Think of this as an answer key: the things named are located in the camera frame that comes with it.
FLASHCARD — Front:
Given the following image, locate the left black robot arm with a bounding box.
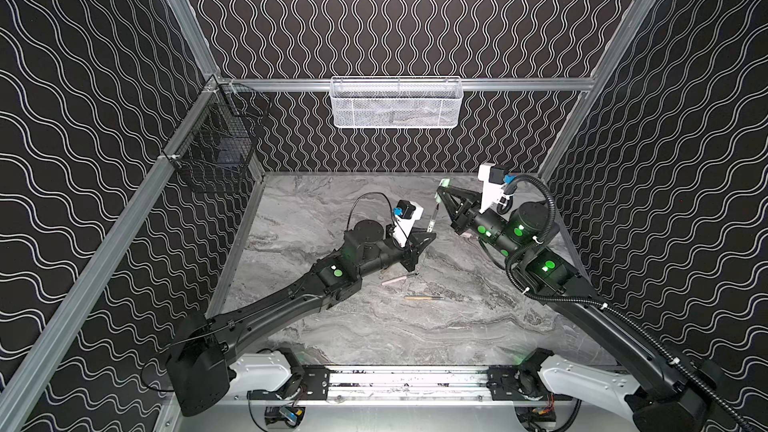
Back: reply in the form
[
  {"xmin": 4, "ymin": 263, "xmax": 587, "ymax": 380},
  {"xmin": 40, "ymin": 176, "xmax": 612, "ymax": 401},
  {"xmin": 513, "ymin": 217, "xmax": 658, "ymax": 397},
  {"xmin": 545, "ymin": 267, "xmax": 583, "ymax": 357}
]
[{"xmin": 165, "ymin": 219, "xmax": 437, "ymax": 417}]

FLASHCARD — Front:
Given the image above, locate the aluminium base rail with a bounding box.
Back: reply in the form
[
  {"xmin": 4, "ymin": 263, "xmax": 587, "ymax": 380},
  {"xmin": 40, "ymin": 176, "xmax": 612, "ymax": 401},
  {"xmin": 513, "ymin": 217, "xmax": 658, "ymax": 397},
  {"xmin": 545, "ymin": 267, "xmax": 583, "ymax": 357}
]
[{"xmin": 170, "ymin": 364, "xmax": 652, "ymax": 404}]

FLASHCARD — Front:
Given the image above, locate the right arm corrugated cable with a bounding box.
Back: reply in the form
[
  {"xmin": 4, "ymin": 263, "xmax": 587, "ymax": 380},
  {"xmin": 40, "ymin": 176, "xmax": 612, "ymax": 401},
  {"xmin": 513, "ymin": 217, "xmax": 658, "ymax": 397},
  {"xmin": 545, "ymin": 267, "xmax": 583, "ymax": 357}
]
[{"xmin": 503, "ymin": 173, "xmax": 757, "ymax": 432}]

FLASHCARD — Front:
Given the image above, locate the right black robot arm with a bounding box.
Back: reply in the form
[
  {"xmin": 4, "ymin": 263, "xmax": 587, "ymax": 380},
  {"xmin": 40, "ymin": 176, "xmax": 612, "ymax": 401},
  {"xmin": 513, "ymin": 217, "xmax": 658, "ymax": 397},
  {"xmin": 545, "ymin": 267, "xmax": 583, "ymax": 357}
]
[{"xmin": 437, "ymin": 176, "xmax": 755, "ymax": 431}]

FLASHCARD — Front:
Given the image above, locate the pink pen center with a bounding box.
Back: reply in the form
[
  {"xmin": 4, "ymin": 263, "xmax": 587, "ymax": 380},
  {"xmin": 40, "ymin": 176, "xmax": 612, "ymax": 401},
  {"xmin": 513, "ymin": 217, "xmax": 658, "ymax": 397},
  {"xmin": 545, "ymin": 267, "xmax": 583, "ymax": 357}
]
[{"xmin": 381, "ymin": 272, "xmax": 418, "ymax": 286}]

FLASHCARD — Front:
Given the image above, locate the green pen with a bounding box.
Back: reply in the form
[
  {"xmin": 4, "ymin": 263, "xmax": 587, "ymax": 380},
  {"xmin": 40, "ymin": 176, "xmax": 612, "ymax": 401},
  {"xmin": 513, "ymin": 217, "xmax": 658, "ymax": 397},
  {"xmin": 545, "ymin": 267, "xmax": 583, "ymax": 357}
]
[{"xmin": 426, "ymin": 201, "xmax": 441, "ymax": 232}]

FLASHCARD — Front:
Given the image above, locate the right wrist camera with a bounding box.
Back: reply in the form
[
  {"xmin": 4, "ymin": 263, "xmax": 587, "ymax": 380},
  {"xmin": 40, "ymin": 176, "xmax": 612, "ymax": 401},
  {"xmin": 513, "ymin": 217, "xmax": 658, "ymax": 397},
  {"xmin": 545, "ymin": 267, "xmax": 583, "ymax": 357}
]
[{"xmin": 478, "ymin": 162, "xmax": 516, "ymax": 213}]

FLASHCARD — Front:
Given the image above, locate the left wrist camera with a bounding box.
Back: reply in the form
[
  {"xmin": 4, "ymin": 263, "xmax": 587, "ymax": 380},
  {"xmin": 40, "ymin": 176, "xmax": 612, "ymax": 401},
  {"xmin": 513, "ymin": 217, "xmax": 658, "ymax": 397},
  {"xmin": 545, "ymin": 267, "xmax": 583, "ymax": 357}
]
[{"xmin": 393, "ymin": 199, "xmax": 423, "ymax": 247}]

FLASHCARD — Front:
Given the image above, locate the white wire mesh basket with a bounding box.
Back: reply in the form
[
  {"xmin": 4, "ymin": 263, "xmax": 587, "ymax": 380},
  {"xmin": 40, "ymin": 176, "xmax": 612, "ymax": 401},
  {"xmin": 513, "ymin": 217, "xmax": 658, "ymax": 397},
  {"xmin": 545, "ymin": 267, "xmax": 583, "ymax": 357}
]
[{"xmin": 329, "ymin": 76, "xmax": 464, "ymax": 129}]

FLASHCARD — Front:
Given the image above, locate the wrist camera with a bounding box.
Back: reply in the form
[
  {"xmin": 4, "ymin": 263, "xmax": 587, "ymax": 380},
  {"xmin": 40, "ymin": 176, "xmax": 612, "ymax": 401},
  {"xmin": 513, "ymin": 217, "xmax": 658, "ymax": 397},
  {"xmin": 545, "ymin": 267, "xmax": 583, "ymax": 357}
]
[
  {"xmin": 478, "ymin": 162, "xmax": 516, "ymax": 213},
  {"xmin": 393, "ymin": 199, "xmax": 423, "ymax": 247}
]

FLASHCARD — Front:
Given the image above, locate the black wire mesh basket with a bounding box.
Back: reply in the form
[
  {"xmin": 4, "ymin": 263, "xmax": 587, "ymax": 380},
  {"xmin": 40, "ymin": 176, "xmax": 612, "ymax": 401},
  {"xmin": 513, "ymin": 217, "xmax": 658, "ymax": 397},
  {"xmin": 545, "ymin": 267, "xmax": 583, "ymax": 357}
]
[{"xmin": 162, "ymin": 75, "xmax": 256, "ymax": 196}]

